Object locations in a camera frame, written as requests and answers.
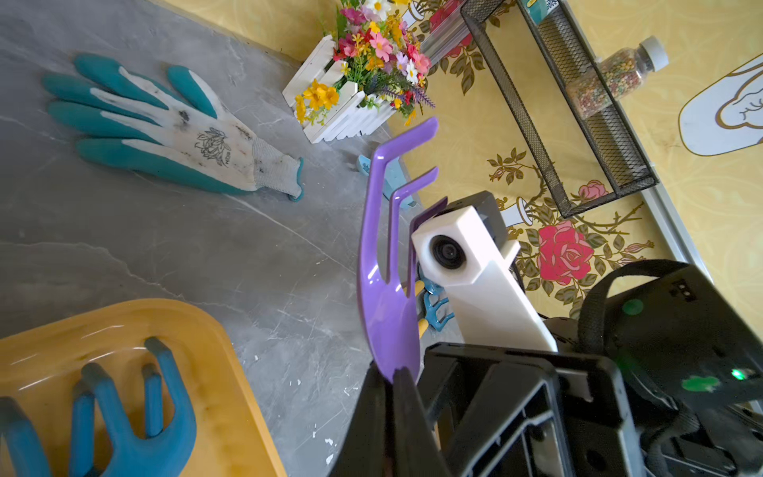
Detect purple rake pink handle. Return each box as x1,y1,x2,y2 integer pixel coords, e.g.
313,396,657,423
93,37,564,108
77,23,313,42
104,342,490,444
358,117,439,383

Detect yellow plastic storage tray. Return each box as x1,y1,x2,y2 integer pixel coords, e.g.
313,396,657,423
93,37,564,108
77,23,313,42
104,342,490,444
1,299,285,476

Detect black wire mesh basket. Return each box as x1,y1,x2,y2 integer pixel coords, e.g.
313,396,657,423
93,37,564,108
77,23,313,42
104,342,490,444
460,1,659,218

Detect flower bouquet white fence box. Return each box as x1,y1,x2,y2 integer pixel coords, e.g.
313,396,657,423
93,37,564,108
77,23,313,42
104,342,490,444
282,1,434,144

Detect teal rake yellow handle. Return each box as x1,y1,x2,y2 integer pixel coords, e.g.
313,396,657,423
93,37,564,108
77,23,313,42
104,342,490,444
1,337,197,476
414,266,455,338

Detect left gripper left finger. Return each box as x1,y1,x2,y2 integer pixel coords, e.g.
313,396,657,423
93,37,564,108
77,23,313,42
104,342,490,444
329,362,393,477

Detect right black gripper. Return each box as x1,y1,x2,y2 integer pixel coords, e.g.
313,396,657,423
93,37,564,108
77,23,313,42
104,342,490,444
418,260,762,476

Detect light blue plastic dustpan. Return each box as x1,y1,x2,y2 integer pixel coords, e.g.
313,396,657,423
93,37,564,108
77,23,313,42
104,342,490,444
357,155,417,210

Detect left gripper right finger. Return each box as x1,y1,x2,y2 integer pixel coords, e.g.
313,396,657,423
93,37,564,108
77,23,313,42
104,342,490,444
391,368,450,477

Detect clear bottle colourful beads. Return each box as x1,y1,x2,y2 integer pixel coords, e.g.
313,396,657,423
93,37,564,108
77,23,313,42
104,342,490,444
566,36,670,119

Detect teal white garden glove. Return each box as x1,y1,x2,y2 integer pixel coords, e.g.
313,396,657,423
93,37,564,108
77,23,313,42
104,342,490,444
42,54,304,202

